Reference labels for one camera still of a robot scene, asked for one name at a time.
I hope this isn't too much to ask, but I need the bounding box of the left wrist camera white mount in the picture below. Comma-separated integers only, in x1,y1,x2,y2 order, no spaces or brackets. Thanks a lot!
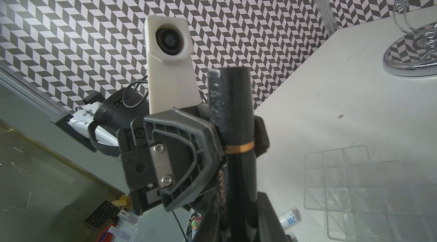
143,15,201,114

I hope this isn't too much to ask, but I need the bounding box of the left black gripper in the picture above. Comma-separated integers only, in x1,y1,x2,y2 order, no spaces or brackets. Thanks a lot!
115,103,270,216

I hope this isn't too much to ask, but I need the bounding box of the chrome stand with green discs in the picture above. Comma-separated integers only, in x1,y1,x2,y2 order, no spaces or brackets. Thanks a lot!
382,0,437,77

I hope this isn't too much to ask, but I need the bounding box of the white lip balm tube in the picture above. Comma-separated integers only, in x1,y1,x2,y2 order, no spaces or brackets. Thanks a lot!
278,207,302,229

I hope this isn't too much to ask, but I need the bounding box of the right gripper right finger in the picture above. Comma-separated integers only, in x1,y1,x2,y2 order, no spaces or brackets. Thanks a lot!
257,192,294,242

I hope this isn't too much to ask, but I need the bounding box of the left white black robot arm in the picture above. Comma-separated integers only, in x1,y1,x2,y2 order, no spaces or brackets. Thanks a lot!
75,82,269,218

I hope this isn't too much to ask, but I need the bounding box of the clear acrylic lipstick organizer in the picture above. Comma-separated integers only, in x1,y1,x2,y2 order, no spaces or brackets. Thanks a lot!
304,145,437,242

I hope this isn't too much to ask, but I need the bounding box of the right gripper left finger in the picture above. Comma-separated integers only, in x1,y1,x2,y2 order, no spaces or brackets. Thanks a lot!
192,193,225,242

